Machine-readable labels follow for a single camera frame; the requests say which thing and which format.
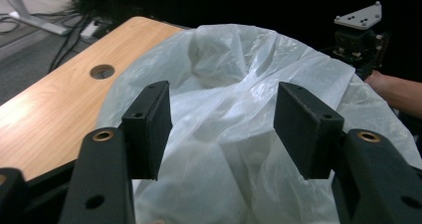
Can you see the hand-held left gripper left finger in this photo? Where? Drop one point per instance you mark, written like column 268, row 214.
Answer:
column 147, row 131

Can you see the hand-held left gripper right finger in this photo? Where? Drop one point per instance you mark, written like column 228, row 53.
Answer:
column 305, row 127

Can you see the white garbage bag blue edge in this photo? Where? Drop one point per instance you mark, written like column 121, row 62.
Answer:
column 232, row 134

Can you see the round black table grommet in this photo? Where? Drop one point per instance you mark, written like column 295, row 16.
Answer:
column 102, row 71

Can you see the white power strip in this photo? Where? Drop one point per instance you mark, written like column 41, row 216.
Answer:
column 89, row 28

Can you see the white metal desk frame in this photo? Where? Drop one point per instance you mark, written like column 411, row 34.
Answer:
column 26, row 15

